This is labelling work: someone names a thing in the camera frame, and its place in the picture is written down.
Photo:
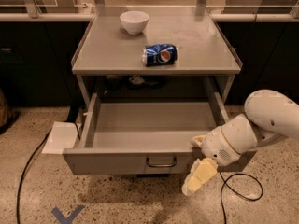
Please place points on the white paper sheet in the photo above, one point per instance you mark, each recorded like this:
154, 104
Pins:
63, 135

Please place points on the white ceramic bowl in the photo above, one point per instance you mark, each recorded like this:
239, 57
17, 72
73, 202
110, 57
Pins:
134, 22

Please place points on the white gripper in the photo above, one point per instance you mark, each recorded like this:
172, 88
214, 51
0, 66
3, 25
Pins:
219, 146

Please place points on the grey metal drawer cabinet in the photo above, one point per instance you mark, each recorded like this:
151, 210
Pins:
107, 49

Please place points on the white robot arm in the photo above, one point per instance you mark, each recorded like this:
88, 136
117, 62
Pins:
268, 115

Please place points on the blue pepsi can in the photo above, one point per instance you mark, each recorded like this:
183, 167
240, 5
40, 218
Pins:
159, 55

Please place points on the grey top drawer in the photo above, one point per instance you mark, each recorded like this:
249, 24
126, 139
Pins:
142, 138

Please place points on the dark items inside cabinet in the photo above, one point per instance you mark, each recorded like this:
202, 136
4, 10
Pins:
134, 82

